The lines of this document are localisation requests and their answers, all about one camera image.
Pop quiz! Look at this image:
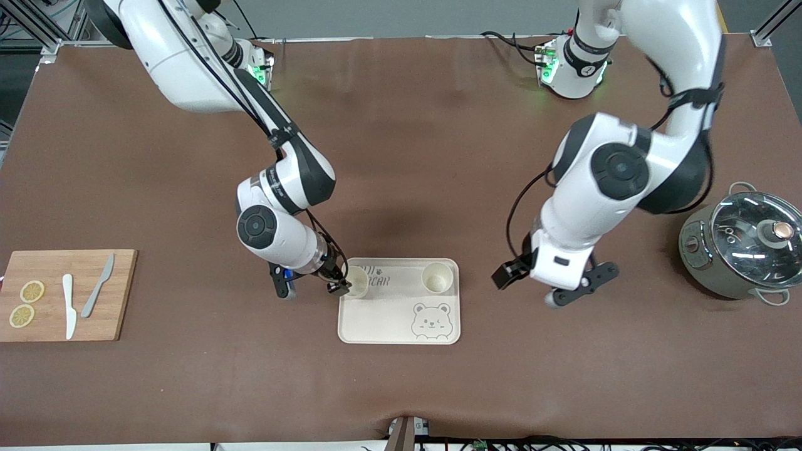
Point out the grey plastic knife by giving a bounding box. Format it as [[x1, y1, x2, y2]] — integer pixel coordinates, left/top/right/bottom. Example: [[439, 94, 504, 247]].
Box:
[[80, 253, 116, 319]]

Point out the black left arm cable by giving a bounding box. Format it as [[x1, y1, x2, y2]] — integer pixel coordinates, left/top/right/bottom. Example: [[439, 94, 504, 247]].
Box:
[[506, 53, 677, 261]]

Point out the black base cable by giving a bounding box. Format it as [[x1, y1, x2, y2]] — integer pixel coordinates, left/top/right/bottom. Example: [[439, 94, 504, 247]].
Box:
[[480, 30, 547, 66], [235, 0, 261, 42]]

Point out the black left base cable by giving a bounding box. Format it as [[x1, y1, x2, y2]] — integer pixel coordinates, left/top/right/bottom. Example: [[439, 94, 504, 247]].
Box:
[[480, 30, 547, 66]]

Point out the cream bear print tray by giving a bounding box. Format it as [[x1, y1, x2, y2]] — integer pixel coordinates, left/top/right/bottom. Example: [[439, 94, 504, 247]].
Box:
[[338, 257, 461, 345]]

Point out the bamboo cutting board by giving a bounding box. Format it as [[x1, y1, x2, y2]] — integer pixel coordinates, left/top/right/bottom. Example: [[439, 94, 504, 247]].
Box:
[[0, 249, 138, 343]]

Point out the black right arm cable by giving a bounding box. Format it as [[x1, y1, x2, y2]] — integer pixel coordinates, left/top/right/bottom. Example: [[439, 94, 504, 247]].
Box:
[[160, 0, 346, 277]]

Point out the grey-green electric pot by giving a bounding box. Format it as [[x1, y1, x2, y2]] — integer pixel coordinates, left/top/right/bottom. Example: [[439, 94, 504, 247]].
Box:
[[679, 181, 802, 307]]

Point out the glass pot lid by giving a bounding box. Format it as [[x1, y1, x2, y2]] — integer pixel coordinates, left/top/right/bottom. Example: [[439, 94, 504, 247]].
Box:
[[710, 191, 802, 289]]

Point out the white IKEA cup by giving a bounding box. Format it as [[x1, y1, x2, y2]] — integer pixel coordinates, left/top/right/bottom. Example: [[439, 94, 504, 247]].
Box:
[[422, 262, 454, 295], [345, 266, 370, 299]]

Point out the white plastic knife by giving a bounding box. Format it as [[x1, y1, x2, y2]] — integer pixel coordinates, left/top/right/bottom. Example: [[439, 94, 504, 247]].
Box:
[[61, 274, 78, 341]]

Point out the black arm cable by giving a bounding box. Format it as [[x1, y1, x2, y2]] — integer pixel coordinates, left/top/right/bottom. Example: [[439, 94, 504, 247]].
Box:
[[506, 53, 677, 261], [160, 0, 346, 277]]

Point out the aluminium frame post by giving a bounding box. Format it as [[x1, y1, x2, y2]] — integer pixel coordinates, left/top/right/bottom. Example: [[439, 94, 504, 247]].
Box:
[[0, 0, 85, 65], [751, 0, 802, 48]]

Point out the black right base cable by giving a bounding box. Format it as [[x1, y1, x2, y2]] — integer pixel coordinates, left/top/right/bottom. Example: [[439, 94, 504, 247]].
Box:
[[235, 0, 261, 42]]

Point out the brown table cover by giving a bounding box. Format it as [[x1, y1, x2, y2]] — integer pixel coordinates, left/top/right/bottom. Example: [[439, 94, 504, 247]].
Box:
[[0, 34, 802, 447]]

